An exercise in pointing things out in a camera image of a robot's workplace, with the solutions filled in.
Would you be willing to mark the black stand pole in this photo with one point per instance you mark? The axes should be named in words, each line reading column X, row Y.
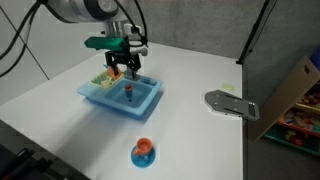
column 255, row 31

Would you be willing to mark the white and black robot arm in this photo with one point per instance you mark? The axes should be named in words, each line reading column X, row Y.
column 83, row 10

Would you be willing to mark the beige toy dish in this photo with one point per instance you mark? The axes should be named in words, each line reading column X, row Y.
column 106, row 81

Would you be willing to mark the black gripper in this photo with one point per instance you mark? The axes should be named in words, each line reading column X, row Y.
column 121, row 55

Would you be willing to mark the blue saucer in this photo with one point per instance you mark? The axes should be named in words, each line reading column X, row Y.
column 143, row 162

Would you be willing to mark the blue bin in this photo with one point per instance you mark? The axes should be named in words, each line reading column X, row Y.
column 316, row 58

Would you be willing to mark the grey metal mounting plate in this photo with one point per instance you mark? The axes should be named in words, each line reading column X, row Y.
column 220, row 100

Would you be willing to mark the green wrist camera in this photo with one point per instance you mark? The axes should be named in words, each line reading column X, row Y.
column 105, row 42

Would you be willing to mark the blue toy sink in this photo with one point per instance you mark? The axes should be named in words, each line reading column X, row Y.
column 100, row 95

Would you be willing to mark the black equipment frame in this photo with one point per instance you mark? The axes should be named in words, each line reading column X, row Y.
column 20, row 163

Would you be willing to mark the toy shelf with colourful toys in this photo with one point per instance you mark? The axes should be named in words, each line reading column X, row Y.
column 303, row 123

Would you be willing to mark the pale yellow sticky note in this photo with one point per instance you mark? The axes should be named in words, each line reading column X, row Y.
column 228, row 87

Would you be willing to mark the small blue cup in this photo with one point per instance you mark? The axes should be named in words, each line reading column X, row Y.
column 129, row 94

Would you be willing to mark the yellow toy dish rack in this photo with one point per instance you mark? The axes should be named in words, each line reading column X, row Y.
column 96, row 81

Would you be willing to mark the brown cardboard box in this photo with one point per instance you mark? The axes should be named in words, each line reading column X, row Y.
column 286, row 96

